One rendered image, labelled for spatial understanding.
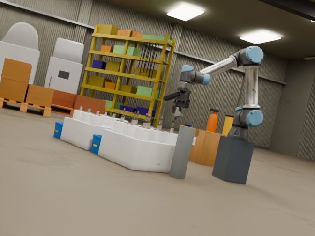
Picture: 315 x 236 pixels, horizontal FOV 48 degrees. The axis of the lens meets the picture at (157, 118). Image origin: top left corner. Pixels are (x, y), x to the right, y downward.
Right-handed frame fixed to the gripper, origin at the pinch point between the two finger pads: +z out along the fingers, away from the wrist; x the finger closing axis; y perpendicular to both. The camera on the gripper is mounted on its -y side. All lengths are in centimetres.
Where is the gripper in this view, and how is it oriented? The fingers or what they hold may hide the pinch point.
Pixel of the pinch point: (173, 118)
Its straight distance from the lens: 232.5
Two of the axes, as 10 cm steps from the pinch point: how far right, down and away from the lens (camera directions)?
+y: 8.7, 1.9, -4.6
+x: 4.5, 0.9, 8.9
